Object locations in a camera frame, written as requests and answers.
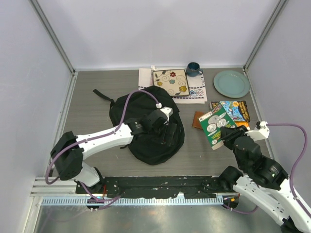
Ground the black student backpack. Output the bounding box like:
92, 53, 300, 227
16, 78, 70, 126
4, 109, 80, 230
92, 85, 185, 166

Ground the green coin collecting book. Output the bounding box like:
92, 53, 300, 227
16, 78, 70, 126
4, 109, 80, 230
198, 103, 237, 150

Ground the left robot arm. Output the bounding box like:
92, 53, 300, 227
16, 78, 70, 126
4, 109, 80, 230
51, 107, 173, 194

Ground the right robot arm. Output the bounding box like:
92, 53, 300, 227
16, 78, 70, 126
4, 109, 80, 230
219, 122, 311, 233

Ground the orange paperback book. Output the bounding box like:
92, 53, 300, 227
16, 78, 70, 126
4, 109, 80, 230
235, 121, 250, 130

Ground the brown leather wallet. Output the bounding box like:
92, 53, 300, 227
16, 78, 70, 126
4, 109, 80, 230
192, 111, 205, 130

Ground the colourful treehouse storey book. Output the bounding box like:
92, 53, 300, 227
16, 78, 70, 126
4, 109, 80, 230
209, 100, 251, 122

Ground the patterned white placemat cloth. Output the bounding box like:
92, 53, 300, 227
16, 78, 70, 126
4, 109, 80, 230
138, 67, 207, 104

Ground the square floral ceramic plate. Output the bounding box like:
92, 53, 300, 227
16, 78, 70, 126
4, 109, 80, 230
152, 69, 190, 97

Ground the round teal plate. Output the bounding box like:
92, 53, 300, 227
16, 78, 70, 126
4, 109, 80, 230
213, 70, 250, 98

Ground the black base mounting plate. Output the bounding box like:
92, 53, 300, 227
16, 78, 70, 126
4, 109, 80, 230
88, 174, 239, 199

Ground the dark blue ceramic mug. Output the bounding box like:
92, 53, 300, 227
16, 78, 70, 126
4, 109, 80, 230
186, 62, 203, 77

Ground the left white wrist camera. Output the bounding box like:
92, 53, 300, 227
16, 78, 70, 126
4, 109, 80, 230
160, 107, 173, 121

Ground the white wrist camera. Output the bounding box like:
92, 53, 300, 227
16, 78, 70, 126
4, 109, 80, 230
244, 121, 270, 141
160, 107, 173, 121

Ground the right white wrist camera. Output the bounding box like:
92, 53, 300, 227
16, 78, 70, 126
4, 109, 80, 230
244, 121, 270, 141

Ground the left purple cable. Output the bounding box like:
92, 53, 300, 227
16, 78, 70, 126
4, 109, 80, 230
45, 90, 162, 211

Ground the slotted cable duct rail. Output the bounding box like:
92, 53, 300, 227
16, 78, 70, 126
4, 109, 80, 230
41, 195, 224, 206

